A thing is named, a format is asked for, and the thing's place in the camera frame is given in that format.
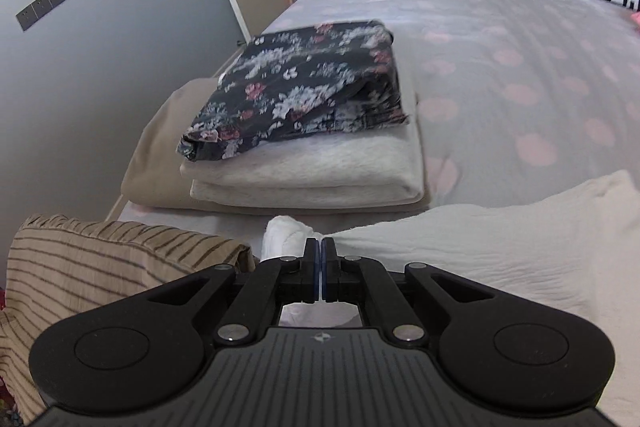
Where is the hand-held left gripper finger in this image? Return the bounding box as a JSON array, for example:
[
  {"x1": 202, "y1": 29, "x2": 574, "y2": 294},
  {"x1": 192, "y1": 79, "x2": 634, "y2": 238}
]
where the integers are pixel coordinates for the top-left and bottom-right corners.
[
  {"x1": 150, "y1": 236, "x2": 321, "y2": 348},
  {"x1": 321, "y1": 236, "x2": 493, "y2": 348}
]

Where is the white crinkled garment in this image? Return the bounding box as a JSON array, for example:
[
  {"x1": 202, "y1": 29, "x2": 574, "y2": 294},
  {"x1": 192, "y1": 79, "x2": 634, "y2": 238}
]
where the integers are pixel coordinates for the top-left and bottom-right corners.
[{"x1": 261, "y1": 169, "x2": 640, "y2": 427}]

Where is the white fluffy folded blanket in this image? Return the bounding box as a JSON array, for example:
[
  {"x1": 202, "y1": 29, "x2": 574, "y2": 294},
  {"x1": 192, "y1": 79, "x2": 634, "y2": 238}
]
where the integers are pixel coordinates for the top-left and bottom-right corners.
[{"x1": 179, "y1": 92, "x2": 426, "y2": 208}]

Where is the dark floral folded garment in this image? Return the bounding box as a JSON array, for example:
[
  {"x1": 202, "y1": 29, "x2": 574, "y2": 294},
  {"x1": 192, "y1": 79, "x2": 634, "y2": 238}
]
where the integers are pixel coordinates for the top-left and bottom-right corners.
[{"x1": 176, "y1": 19, "x2": 411, "y2": 162}]

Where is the beige folded cloth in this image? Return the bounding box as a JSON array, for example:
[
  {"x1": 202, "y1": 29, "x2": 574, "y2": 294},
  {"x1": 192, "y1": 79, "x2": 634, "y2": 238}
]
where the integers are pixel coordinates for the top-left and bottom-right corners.
[{"x1": 120, "y1": 77, "x2": 432, "y2": 218}]

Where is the beige striped garment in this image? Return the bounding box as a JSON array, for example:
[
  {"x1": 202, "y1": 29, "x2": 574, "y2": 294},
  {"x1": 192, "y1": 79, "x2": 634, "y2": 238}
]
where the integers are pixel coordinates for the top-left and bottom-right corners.
[{"x1": 0, "y1": 213, "x2": 256, "y2": 427}]

